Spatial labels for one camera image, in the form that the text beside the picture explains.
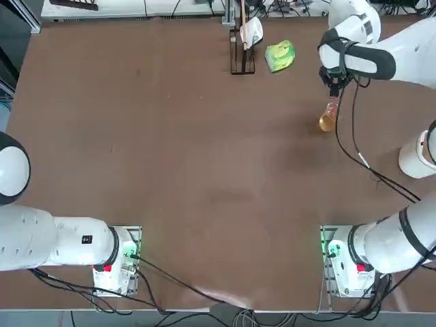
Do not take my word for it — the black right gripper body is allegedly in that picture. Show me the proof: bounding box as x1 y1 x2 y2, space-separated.
319 66 352 87

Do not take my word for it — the clear measuring cup yellow solution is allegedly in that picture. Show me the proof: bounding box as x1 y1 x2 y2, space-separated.
318 101 341 133

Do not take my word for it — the white mug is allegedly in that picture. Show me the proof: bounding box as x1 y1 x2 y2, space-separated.
239 16 265 48

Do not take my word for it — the wooden rack rod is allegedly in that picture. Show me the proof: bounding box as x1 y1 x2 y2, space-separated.
240 0 249 51

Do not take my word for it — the white plastic bucket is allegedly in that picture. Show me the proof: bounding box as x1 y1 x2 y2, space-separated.
397 129 436 180

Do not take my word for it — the black comb-shaped rack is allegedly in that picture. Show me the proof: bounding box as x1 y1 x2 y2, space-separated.
50 0 99 11

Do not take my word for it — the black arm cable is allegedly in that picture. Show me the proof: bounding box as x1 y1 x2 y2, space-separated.
334 81 422 204
352 80 422 202

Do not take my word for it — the black wire cup rack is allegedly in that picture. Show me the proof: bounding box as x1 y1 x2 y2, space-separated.
229 29 256 76

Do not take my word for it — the black base cable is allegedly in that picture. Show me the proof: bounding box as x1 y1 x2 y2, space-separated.
30 267 168 314
340 251 436 321
136 255 255 309

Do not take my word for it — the white cable tray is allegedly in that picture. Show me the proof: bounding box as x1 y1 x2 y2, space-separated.
40 0 225 18

